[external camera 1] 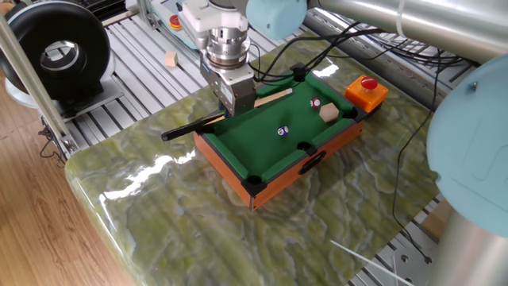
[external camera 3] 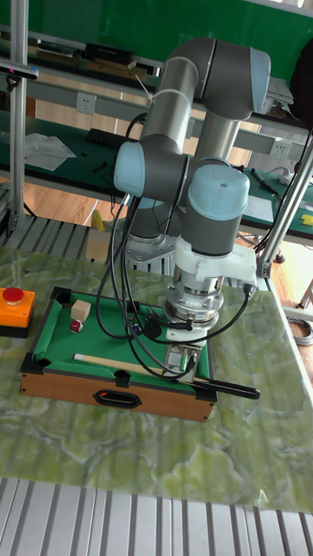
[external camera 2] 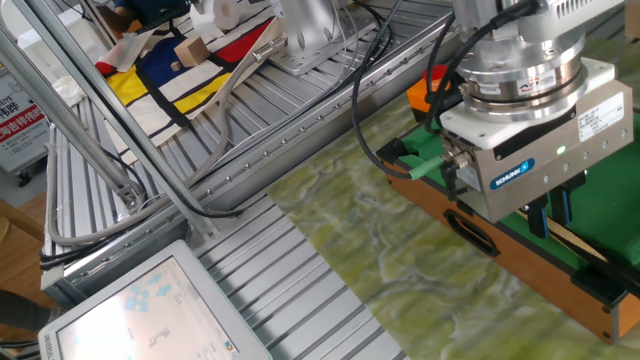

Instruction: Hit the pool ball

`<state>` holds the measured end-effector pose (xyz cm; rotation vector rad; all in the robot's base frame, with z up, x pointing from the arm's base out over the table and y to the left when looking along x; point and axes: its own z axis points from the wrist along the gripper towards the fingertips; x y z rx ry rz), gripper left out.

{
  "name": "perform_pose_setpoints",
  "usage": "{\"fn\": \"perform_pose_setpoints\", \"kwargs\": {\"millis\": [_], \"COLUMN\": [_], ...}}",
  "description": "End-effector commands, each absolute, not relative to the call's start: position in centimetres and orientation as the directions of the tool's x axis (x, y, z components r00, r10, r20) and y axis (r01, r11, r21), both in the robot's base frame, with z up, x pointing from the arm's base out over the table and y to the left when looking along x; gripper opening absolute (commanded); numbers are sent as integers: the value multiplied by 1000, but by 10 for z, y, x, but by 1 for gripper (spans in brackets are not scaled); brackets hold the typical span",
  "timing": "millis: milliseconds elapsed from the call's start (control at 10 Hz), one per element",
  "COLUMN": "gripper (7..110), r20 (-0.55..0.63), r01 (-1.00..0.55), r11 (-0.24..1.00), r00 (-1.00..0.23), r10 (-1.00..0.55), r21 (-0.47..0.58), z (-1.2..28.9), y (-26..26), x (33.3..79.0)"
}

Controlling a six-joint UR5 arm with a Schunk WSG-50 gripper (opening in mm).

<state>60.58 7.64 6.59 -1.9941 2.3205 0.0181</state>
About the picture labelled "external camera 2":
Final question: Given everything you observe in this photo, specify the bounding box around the silver Schunk gripper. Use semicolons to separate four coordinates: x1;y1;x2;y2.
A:
452;79;635;240

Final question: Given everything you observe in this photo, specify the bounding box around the wooden pool cue black handle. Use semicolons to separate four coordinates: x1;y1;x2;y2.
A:
517;209;640;307

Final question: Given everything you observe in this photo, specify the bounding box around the bare person forearm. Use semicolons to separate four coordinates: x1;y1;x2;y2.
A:
97;3;141;34

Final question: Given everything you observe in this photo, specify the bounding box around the mini green felt pool table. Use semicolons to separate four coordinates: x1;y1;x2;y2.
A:
375;112;640;346

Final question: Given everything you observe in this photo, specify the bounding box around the green marble pattern mat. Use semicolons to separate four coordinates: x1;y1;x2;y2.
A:
267;34;640;360

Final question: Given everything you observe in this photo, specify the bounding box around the orange box red push button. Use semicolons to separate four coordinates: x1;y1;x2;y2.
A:
405;63;454;124

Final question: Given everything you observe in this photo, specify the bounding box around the white paper roll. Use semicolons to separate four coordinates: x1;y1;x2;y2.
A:
189;0;254;44

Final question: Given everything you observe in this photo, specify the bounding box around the white touchscreen teach pendant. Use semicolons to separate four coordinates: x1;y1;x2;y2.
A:
37;239;274;360

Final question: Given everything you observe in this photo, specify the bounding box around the colour block patterned cloth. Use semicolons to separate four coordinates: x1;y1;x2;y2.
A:
94;9;286;169

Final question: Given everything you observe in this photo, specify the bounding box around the orange brown box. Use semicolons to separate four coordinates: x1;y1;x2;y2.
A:
107;18;144;40

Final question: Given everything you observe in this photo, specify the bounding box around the white crumpled tissue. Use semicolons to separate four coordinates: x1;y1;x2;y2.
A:
52;74;87;109

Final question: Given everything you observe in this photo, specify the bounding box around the wooden furniture piece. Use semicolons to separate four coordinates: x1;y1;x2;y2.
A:
0;198;45;242

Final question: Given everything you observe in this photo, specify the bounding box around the white sign red lettering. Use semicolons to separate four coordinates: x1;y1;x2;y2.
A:
0;74;51;176

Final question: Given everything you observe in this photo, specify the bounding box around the thick black cable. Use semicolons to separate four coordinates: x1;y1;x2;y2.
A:
422;0;544;136

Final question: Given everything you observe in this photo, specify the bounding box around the black cable bundle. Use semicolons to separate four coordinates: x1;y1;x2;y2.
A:
164;0;396;221

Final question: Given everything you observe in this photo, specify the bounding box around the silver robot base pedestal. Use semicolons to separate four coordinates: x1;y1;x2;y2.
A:
267;0;374;77

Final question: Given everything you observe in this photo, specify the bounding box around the grey corrugated hose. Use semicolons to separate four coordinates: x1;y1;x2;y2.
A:
43;32;290;247

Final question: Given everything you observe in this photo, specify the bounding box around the aluminium frame post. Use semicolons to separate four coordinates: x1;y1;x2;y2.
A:
7;0;221;239

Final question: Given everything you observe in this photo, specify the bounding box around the aluminium diagonal frame strut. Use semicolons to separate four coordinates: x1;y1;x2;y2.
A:
0;22;146;211

